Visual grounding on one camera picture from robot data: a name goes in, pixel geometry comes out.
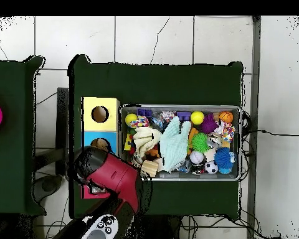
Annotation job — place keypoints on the orange toy basketball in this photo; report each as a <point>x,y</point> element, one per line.
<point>226,117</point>

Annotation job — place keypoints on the yellow ball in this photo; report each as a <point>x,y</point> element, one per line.
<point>197,117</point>
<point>130,119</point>

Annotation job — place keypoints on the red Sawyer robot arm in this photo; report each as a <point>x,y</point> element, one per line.
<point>114,174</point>

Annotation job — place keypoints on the toy soccer ball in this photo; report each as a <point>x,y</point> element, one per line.
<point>211,167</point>

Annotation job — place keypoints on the blue spiky puffer toy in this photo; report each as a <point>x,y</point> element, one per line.
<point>224,158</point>

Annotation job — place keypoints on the white toy baseball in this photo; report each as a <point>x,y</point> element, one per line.
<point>196,157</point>

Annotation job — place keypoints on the striped wooden block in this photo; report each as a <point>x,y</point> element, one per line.
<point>150,168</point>

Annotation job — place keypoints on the purple spiky ball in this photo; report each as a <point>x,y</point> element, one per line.
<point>209,123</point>

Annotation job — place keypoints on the mint green cloth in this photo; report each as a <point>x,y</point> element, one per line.
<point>175,147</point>

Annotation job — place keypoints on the wooden box with three holes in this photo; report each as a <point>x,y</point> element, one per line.
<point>107,122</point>

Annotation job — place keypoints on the clear mesh bin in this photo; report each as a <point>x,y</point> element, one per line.
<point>189,178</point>

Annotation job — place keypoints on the green spiky puffer toy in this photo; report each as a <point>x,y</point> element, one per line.
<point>200,142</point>

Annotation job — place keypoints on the cream cloth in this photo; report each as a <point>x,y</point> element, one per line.
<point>145,140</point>

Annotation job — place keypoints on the polka dot cloth toy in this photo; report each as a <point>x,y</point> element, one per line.
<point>139,122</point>
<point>226,130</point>

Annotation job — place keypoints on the dark green table cloth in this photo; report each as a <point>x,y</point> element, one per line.
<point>152,82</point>
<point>12,87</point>

